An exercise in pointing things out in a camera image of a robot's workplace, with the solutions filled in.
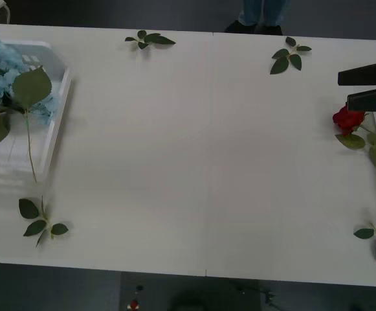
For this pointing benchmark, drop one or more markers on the red rose with olive leaves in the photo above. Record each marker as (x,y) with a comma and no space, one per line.
(346,120)

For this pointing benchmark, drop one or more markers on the person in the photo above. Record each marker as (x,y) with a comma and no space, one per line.
(262,13)

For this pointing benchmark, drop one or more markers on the dark robot torso base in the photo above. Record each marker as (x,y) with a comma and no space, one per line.
(207,291)

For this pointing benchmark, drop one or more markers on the pale blue flower large leaf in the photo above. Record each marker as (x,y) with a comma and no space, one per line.
(32,85)

